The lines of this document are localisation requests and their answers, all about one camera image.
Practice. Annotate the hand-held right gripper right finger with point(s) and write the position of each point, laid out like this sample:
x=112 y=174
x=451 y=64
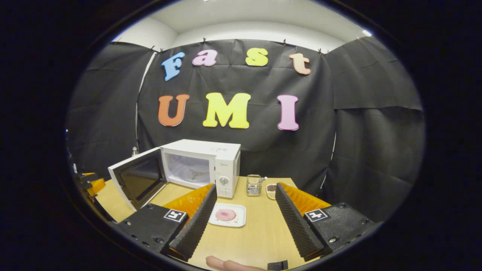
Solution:
x=297 y=226

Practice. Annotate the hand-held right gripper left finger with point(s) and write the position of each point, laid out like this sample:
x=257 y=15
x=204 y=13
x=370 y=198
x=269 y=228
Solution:
x=196 y=227

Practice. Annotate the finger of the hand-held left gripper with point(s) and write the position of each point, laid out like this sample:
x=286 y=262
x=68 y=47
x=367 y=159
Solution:
x=97 y=185

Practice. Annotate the pink round meat slice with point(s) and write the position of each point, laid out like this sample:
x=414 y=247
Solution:
x=226 y=215

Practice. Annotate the white square plate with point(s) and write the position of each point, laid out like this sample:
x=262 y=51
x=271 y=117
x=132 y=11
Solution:
x=237 y=218

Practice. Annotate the white microwave oven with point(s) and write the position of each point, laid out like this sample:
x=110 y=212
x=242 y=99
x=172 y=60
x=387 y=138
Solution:
x=226 y=162

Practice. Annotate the white divided snack dish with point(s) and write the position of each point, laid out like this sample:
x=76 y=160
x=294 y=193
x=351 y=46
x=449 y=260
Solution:
x=271 y=190

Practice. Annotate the green drink bottle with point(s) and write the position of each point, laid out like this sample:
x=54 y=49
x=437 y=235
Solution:
x=134 y=152

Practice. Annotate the black backdrop cloth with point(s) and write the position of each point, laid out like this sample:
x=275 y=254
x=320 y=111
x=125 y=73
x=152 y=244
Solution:
x=361 y=131

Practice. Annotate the small ceiling light panel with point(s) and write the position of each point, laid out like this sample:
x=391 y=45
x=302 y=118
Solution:
x=366 y=33

